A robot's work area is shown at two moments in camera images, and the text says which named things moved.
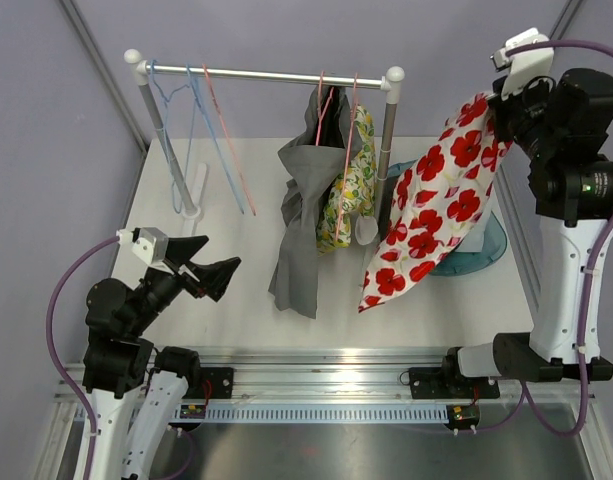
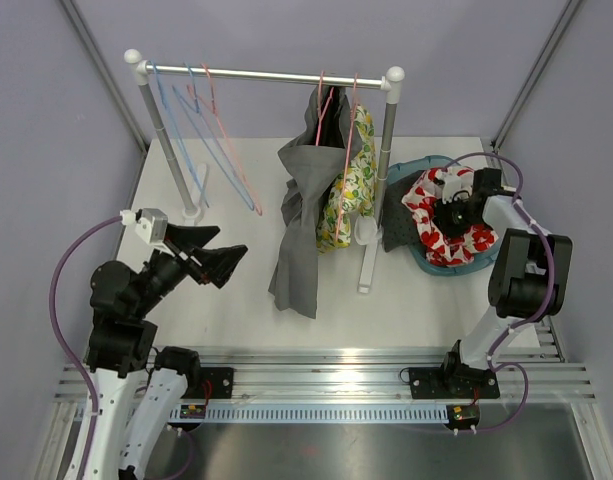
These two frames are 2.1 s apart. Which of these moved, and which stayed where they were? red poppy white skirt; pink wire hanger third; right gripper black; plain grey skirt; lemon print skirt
Moved: right gripper black; red poppy white skirt
Stayed: pink wire hanger third; lemon print skirt; plain grey skirt
